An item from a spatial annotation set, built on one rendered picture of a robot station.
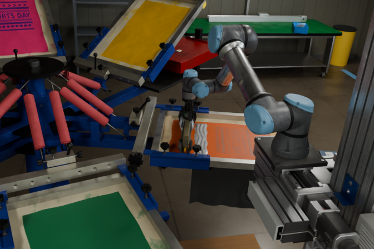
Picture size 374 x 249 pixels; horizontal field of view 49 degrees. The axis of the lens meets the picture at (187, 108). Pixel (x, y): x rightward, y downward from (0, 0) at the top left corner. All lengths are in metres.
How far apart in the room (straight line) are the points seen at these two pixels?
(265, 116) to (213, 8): 5.08
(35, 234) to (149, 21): 1.86
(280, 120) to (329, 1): 5.82
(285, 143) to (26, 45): 2.07
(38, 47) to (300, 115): 2.07
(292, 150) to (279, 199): 0.21
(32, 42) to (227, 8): 4.00
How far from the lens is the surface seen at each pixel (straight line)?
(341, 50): 7.17
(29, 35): 3.19
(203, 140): 2.30
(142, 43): 2.94
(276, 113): 1.53
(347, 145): 1.61
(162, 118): 2.45
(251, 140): 2.38
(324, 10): 7.27
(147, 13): 3.17
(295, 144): 1.65
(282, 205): 1.54
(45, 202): 1.89
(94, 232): 1.70
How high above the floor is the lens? 2.09
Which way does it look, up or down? 25 degrees down
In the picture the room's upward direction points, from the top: 4 degrees clockwise
